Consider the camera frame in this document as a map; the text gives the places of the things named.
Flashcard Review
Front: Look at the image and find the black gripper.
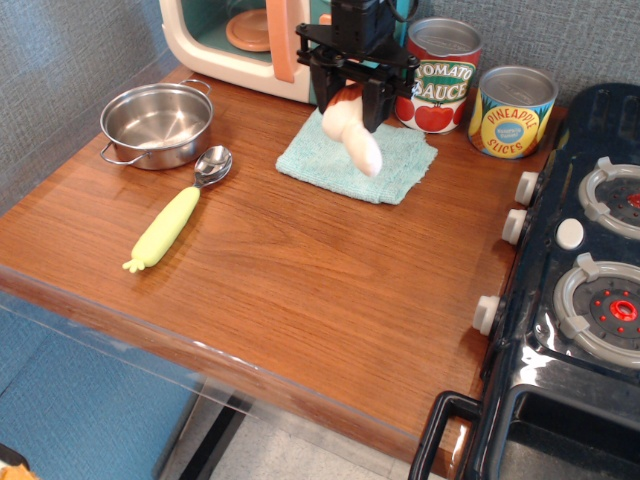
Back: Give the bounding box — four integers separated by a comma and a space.
296, 1, 418, 133

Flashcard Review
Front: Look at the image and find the plush white brown mushroom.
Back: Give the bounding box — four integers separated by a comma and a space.
322, 83, 383, 177

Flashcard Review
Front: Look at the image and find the light blue folded cloth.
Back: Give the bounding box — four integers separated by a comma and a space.
276, 111, 438, 205

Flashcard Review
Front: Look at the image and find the tomato sauce can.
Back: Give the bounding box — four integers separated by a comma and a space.
395, 17, 482, 133

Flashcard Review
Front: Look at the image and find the toy teal cream microwave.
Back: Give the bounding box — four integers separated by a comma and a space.
158, 0, 416, 109

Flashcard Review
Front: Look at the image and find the pineapple slices can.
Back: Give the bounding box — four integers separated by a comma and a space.
468, 65, 558, 159

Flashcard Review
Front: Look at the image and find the small stainless steel pot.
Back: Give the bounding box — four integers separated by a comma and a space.
100, 79, 214, 171

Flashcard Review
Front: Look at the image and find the black toy stove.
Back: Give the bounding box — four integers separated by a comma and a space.
410, 83, 639, 479

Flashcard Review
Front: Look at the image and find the orange plush object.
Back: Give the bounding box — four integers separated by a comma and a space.
0, 464, 39, 480

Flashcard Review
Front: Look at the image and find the spoon with yellow-green handle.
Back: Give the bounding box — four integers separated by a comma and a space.
122, 145, 233, 273

